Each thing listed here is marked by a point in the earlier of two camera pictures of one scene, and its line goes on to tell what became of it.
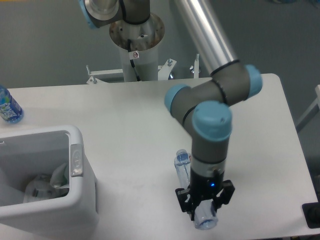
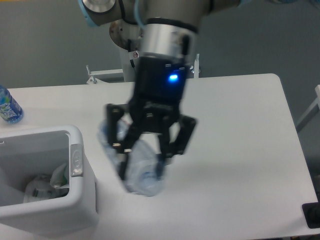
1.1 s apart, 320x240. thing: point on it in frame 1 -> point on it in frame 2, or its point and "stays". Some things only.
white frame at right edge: x=315 y=110 stays
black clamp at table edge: x=311 y=212 stays
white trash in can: x=39 y=188 stays
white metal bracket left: x=94 y=80 stays
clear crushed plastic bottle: x=204 y=214 -> x=141 y=164
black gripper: x=204 y=188 -> x=160 y=86
